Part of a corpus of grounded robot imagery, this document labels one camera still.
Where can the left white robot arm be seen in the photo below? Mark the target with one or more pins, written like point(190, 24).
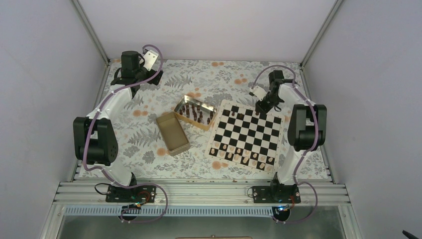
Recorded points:
point(94, 137)

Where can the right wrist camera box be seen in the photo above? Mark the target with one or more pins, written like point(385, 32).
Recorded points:
point(259, 92)

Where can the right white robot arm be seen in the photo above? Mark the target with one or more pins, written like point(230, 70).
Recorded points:
point(307, 126)

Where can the empty gold tin lid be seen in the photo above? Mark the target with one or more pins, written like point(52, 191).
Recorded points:
point(173, 134)

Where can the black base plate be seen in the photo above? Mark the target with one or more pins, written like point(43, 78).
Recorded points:
point(282, 195)
point(144, 194)

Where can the wooden chessboard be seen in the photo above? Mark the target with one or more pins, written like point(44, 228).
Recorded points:
point(240, 138)

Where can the gold tin with dark pieces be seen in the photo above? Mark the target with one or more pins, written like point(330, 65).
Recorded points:
point(195, 112)

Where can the floral patterned table mat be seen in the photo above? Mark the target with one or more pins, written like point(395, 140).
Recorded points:
point(141, 148)

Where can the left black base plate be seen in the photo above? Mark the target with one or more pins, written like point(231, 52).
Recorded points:
point(144, 194)

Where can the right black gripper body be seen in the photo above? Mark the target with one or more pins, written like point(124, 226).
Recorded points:
point(273, 100)

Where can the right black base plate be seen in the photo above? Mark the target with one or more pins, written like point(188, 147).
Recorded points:
point(282, 195)

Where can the aluminium rail frame front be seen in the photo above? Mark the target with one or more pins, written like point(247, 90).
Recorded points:
point(202, 193)

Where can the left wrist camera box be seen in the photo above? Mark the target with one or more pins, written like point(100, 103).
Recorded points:
point(150, 57)

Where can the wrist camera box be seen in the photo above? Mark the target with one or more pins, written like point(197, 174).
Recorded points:
point(259, 92)
point(150, 57)

